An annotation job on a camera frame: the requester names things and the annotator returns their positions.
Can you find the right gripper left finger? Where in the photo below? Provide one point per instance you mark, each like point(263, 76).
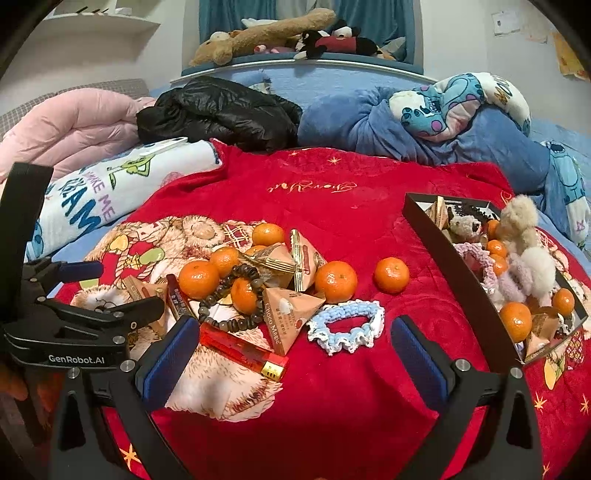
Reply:
point(162, 364)

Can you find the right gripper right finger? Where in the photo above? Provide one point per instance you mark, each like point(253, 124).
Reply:
point(427, 364)

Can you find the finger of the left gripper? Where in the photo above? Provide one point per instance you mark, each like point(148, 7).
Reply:
point(71, 272)

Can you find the red gold snack bar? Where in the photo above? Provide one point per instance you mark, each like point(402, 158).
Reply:
point(178, 304)

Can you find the blue white crochet scrunchie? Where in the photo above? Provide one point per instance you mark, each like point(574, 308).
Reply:
point(347, 326)

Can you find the large front mandarin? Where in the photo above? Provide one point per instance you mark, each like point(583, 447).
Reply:
point(198, 279)

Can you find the mandarin in box front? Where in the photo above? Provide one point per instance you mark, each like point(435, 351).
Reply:
point(517, 320)

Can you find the red lighter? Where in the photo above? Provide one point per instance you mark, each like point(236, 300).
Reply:
point(248, 355)

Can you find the lone mandarin on blanket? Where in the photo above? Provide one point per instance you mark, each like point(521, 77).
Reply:
point(391, 275)

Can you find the pink crochet scrunchie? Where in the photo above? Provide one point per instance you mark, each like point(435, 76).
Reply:
point(480, 263)

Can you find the mandarin right of pile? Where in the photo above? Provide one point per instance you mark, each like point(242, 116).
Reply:
point(336, 281)

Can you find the mandarin of pile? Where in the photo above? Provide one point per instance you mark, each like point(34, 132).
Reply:
point(336, 281)
point(267, 234)

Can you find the pink white fluffy hair claw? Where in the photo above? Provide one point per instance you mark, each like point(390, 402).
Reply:
point(529, 274)

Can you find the pink quilt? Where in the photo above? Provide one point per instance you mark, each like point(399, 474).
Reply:
point(74, 129)

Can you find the gold striped snack packet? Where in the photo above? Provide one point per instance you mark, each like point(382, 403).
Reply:
point(275, 265)

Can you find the red bear print blanket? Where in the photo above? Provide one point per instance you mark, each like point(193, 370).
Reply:
point(343, 410)

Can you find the beige fluffy hair claw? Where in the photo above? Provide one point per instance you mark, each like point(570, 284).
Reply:
point(518, 222)

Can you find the tall pyramid snack packet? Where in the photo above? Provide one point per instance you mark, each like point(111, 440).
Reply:
point(307, 260)

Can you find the black shallow box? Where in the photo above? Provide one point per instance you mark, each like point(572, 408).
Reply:
point(498, 349)

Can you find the rear mandarin of pile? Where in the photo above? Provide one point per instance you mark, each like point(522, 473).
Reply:
point(267, 234)

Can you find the black puffer jacket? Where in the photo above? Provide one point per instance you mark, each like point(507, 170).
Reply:
point(213, 108)

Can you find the blue fleece blanket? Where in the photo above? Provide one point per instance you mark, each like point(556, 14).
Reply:
point(466, 118)

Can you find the long brown plush toy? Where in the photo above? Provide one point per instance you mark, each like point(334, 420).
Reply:
point(222, 47)

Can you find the mickey mouse plush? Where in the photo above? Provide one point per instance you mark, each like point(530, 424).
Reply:
point(343, 39)

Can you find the mandarin inside bracelet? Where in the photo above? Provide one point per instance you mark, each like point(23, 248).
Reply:
point(243, 297)

